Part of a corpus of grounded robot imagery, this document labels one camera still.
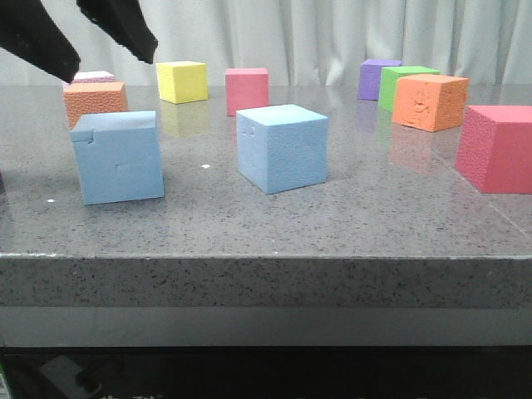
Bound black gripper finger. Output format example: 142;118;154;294
1;0;81;83
76;0;158;64

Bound blue dented foam cube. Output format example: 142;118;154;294
70;111;165;204

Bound light blue foam cube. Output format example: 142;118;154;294
236;104;329;194

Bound pink foam cube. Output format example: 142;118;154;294
62;71;116;88

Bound yellow foam cube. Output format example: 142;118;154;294
155;61;209;104

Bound orange foam cube left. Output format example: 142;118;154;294
63;81;128;128

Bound orange foam cube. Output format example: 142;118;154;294
392;74;470;132
63;81;128;128

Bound red foam cube back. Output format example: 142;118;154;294
225;67;269;116

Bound purple foam cube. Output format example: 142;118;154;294
357;59;403;101

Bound green foam cube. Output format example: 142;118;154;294
378;66;441;112

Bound orange foam cube right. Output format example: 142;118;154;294
392;74;470;132

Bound large red foam cube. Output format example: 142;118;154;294
455;105;531;194

